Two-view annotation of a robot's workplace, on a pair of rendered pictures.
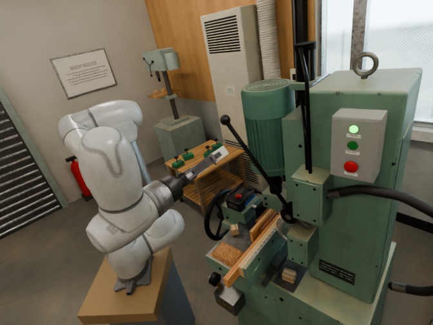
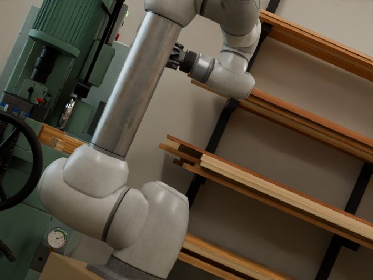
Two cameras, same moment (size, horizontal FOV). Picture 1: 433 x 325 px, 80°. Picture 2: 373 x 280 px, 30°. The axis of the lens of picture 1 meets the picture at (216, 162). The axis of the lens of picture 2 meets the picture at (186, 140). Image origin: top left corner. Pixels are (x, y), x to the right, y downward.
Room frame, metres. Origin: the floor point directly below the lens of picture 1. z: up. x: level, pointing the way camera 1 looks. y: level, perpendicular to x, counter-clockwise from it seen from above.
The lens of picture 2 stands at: (2.41, 1.56, 1.01)
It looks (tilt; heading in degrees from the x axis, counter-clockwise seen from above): 2 degrees up; 216
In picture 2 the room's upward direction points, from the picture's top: 23 degrees clockwise
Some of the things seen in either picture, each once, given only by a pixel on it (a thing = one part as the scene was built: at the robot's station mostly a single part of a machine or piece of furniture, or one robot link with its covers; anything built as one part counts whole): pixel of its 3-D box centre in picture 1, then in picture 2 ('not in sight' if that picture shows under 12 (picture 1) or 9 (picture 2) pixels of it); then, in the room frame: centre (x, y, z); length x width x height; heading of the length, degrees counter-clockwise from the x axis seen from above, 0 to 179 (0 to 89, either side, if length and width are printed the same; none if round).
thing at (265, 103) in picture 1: (270, 128); (71, 5); (0.86, -0.22, 1.35); 0.18 x 0.18 x 0.31
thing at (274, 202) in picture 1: (280, 201); (32, 95); (0.84, -0.23, 1.03); 0.14 x 0.07 x 0.09; 44
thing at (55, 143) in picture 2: (234, 229); (56, 144); (0.86, -0.02, 0.92); 0.03 x 0.03 x 0.03; 87
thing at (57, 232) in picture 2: (215, 280); (55, 240); (0.83, 0.12, 0.65); 0.06 x 0.04 x 0.08; 134
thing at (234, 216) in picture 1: (241, 208); (14, 127); (0.99, -0.08, 0.91); 0.15 x 0.14 x 0.09; 134
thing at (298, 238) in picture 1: (303, 242); (75, 116); (0.62, -0.23, 1.02); 0.09 x 0.07 x 0.12; 134
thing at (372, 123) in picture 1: (356, 145); (112, 23); (0.53, -0.34, 1.40); 0.10 x 0.06 x 0.16; 44
